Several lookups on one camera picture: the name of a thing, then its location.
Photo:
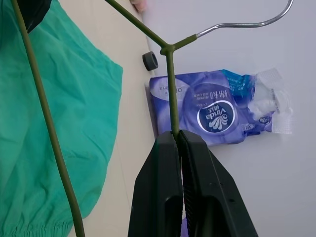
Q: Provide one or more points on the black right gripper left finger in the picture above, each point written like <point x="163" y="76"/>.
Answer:
<point x="158" y="187"/>

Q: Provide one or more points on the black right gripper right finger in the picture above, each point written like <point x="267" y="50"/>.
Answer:
<point x="212" y="192"/>

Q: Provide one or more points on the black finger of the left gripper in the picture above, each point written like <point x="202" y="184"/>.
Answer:
<point x="33" y="11"/>

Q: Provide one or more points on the green shorts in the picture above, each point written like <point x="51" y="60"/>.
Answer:
<point x="64" y="118"/>

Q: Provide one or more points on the bare person's hand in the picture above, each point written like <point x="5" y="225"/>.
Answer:
<point x="139" y="3"/>

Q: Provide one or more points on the purple Vinda tissue pack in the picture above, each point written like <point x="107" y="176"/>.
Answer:
<point x="217" y="106"/>

